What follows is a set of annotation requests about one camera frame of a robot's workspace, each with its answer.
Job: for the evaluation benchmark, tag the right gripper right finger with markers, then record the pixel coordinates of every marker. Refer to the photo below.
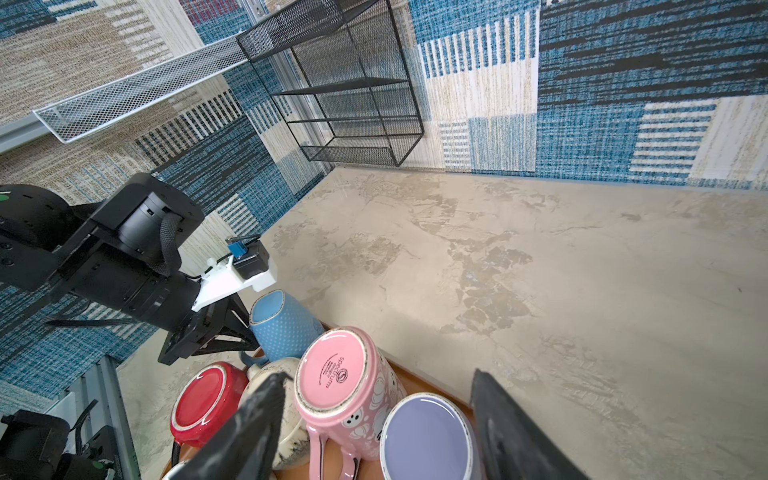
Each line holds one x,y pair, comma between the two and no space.
512,445

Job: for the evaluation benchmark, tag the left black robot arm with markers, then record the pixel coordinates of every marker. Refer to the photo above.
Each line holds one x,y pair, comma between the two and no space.
122,253

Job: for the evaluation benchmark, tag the purple mug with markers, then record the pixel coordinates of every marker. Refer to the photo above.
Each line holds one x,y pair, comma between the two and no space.
426,436

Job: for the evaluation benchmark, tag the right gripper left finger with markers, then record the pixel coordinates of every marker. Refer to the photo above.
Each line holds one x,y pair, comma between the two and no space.
246,445

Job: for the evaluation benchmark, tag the blue polka dot mug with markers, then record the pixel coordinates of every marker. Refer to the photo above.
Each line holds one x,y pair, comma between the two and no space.
283,327

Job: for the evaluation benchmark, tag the beige speckled mug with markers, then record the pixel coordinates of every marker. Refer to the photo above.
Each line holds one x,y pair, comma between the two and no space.
293,447

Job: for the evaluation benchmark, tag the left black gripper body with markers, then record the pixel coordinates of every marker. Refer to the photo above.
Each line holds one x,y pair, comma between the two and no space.
220,327

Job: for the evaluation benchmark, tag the white wire mesh basket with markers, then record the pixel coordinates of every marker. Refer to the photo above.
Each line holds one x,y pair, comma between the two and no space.
83,114

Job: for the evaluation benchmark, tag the black wire shelf rack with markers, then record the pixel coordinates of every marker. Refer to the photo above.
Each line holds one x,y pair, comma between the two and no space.
337,75

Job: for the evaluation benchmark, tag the brown rectangular tray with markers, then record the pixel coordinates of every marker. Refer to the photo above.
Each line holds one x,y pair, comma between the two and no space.
412,384

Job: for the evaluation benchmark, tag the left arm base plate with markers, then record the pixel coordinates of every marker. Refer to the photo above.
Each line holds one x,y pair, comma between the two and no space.
43,446

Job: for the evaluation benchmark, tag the red mug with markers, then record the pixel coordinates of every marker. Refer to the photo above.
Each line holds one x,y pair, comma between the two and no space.
206,403

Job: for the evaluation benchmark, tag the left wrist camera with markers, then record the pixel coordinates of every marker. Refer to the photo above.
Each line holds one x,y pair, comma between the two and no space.
247,265

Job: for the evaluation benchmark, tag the pink patterned mug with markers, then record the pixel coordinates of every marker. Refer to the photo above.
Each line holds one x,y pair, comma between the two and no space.
344,391

